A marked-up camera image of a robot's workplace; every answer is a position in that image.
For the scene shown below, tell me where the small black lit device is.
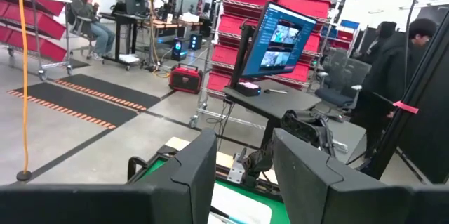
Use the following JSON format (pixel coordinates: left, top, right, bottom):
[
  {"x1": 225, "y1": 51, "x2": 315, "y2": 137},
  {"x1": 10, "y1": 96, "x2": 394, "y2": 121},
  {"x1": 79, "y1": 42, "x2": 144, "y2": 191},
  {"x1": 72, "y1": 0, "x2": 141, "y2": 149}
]
[{"x1": 234, "y1": 81, "x2": 262, "y2": 98}]

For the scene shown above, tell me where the black diagonal frame strut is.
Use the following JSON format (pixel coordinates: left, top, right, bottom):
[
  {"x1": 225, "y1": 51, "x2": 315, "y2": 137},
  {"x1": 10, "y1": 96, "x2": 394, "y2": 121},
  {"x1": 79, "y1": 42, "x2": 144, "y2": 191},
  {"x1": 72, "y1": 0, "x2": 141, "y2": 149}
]
[{"x1": 361, "y1": 8, "x2": 449, "y2": 183}]

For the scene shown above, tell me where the silver right arm base bracket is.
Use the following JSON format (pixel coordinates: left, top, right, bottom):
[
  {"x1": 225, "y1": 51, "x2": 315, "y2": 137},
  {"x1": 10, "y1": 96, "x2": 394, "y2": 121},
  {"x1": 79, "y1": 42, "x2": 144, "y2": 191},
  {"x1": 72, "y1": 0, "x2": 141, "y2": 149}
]
[{"x1": 227, "y1": 152, "x2": 246, "y2": 185}]

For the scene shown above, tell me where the blue storage bin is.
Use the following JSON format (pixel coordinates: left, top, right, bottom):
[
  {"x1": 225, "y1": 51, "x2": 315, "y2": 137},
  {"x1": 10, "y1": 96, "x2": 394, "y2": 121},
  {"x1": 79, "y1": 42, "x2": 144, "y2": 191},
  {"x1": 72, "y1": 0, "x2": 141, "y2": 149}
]
[{"x1": 339, "y1": 19, "x2": 361, "y2": 30}]

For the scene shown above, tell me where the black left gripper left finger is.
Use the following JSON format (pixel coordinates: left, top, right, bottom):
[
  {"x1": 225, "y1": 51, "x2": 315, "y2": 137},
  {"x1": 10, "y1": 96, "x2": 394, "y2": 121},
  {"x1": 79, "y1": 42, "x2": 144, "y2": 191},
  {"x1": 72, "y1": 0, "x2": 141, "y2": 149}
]
[{"x1": 135, "y1": 128, "x2": 218, "y2": 224}]

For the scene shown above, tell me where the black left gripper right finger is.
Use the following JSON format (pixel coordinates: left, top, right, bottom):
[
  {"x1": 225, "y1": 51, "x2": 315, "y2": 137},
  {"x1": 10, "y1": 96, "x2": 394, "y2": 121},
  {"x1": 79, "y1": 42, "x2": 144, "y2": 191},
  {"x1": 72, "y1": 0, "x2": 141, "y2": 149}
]
[{"x1": 272, "y1": 128, "x2": 411, "y2": 224}]

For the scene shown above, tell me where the black orange-striped floor mat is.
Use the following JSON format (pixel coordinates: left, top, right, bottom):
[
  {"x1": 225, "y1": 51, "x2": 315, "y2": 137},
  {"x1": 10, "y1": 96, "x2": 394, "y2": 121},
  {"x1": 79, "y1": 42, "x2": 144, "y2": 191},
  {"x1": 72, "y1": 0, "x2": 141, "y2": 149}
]
[
  {"x1": 6, "y1": 81, "x2": 140, "y2": 131},
  {"x1": 53, "y1": 73, "x2": 163, "y2": 112}
]

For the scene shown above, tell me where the white cutlery tray organizer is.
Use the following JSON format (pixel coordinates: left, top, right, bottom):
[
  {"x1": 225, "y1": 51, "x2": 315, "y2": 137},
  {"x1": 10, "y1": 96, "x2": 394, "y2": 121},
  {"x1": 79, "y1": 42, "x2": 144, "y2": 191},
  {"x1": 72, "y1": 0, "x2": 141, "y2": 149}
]
[{"x1": 209, "y1": 183, "x2": 274, "y2": 224}]

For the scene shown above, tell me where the white box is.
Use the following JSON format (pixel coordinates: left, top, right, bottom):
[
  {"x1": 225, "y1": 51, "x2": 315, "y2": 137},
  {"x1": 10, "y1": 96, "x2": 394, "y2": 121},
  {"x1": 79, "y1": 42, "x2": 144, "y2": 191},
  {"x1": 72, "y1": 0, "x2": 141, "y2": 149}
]
[{"x1": 118, "y1": 53, "x2": 140, "y2": 64}]

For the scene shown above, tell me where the wooden desk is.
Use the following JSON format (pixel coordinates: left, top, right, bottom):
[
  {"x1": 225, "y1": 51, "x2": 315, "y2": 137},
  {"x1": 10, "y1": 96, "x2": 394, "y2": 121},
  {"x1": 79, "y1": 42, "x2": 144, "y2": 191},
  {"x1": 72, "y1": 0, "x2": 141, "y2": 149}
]
[{"x1": 145, "y1": 18, "x2": 204, "y2": 32}]

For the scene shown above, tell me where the black desk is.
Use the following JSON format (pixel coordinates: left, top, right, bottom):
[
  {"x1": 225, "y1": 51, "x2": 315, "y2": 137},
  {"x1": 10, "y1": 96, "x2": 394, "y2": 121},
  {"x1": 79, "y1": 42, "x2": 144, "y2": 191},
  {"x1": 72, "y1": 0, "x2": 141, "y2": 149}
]
[
  {"x1": 223, "y1": 86, "x2": 323, "y2": 147},
  {"x1": 99, "y1": 11, "x2": 157, "y2": 67}
]

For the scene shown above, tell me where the black round cable weight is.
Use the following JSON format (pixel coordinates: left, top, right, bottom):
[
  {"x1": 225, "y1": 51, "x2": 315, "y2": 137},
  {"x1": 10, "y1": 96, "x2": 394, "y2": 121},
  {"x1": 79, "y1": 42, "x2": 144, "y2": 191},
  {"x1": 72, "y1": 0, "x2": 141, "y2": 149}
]
[{"x1": 15, "y1": 169, "x2": 33, "y2": 183}]

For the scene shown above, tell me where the silver wire shelf rack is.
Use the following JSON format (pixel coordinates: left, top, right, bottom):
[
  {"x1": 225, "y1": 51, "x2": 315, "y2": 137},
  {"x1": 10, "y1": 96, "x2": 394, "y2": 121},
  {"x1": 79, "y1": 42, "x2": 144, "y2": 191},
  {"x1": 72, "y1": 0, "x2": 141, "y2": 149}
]
[
  {"x1": 189, "y1": 0, "x2": 343, "y2": 129},
  {"x1": 0, "y1": 0, "x2": 74, "y2": 81}
]

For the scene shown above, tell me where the red portable power box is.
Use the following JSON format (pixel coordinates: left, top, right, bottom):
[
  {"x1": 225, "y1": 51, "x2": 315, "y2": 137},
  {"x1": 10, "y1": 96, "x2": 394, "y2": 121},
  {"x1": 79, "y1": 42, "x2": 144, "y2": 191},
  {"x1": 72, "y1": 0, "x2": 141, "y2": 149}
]
[{"x1": 168, "y1": 62, "x2": 204, "y2": 95}]

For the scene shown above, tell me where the red tape strip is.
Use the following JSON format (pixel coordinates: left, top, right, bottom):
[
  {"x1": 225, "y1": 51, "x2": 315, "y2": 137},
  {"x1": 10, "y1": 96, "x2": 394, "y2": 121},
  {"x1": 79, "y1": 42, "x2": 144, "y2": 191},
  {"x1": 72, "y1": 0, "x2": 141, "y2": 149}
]
[{"x1": 392, "y1": 100, "x2": 420, "y2": 115}]

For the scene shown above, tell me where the grey mesh office chair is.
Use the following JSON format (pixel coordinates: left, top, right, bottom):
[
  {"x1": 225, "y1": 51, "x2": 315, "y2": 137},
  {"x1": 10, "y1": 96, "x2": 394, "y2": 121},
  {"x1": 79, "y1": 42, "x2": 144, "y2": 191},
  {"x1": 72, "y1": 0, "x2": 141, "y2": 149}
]
[{"x1": 326, "y1": 47, "x2": 373, "y2": 90}]

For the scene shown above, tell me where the yellow hanging cable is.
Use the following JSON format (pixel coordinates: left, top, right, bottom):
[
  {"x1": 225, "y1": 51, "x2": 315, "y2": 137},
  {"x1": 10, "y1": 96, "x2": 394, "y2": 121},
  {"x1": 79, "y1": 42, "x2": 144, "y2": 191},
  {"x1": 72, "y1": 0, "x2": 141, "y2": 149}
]
[{"x1": 17, "y1": 0, "x2": 32, "y2": 174}]

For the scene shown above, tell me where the black monitor stand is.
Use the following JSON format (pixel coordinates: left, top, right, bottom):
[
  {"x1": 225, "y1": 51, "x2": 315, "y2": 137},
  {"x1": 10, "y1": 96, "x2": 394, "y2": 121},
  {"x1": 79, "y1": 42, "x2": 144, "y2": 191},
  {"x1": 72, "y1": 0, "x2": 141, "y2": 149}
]
[{"x1": 229, "y1": 23, "x2": 256, "y2": 90}]

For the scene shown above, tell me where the black computer tower blue light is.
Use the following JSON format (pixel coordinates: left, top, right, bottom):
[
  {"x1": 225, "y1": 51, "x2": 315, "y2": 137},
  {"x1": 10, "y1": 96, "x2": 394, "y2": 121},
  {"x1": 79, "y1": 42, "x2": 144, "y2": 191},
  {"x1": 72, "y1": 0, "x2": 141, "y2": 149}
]
[
  {"x1": 170, "y1": 37, "x2": 187, "y2": 62},
  {"x1": 188, "y1": 33, "x2": 204, "y2": 51}
]

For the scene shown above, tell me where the dark office chair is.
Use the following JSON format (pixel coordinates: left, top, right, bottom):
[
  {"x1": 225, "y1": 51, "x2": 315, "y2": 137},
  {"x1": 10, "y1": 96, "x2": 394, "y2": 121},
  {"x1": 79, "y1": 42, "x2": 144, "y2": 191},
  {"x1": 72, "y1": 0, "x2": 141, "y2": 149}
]
[{"x1": 314, "y1": 72, "x2": 364, "y2": 112}]

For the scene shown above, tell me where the black panel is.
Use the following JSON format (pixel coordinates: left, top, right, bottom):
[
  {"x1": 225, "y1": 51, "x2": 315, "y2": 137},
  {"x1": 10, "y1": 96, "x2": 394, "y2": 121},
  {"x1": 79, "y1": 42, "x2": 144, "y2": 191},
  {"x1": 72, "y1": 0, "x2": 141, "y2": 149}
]
[{"x1": 398, "y1": 51, "x2": 449, "y2": 185}]

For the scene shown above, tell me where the blue-screen monitor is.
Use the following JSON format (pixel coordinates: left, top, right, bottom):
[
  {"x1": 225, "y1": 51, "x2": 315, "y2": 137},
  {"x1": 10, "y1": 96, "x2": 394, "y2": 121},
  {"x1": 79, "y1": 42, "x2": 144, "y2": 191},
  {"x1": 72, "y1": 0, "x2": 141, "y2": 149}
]
[{"x1": 241, "y1": 1, "x2": 319, "y2": 80}]

